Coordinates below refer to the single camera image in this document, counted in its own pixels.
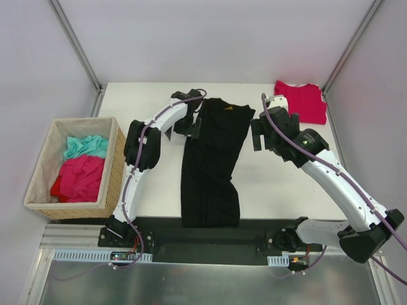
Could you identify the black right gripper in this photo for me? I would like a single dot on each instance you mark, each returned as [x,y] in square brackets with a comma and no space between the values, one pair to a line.
[259,131]

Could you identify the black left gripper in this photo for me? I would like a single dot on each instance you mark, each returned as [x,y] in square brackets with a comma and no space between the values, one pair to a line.
[187,126]

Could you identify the black flower print t-shirt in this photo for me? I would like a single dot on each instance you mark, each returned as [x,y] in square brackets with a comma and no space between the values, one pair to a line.
[208,197]

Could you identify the wicker laundry basket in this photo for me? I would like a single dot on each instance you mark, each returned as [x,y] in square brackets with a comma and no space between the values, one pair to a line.
[51,158]

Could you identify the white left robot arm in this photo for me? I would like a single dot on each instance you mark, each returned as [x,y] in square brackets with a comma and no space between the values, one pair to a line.
[142,152]

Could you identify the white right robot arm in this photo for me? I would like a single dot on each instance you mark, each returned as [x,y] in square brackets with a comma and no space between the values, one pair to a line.
[368,224]

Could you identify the folded red t-shirt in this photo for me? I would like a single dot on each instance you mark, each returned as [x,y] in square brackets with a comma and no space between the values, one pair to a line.
[306,101]

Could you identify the teal t-shirt in basket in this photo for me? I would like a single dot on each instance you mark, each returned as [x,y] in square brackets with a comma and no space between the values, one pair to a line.
[91,145]

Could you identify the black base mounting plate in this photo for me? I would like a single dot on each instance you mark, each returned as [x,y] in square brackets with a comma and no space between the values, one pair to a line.
[168,241]

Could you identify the red t-shirt in basket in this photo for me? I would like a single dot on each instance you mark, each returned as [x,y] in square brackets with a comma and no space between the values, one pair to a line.
[79,180]

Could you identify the right white cable duct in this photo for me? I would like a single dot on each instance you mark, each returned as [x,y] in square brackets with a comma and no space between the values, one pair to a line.
[286,261]

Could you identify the white cable duct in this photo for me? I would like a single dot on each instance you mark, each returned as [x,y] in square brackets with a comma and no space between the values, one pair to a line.
[286,261]
[100,256]

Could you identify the left aluminium frame post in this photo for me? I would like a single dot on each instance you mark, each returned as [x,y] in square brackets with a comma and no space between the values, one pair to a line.
[73,40]

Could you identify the aluminium frame post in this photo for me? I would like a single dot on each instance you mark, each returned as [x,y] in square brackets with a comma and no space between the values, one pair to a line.
[73,40]
[360,30]

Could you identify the aluminium front rail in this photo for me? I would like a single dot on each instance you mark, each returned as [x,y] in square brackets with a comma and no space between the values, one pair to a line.
[85,237]

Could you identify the right aluminium frame post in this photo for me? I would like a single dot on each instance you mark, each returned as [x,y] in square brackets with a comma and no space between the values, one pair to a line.
[360,30]

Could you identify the left white cable duct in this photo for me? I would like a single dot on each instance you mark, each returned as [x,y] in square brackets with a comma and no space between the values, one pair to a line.
[100,256]

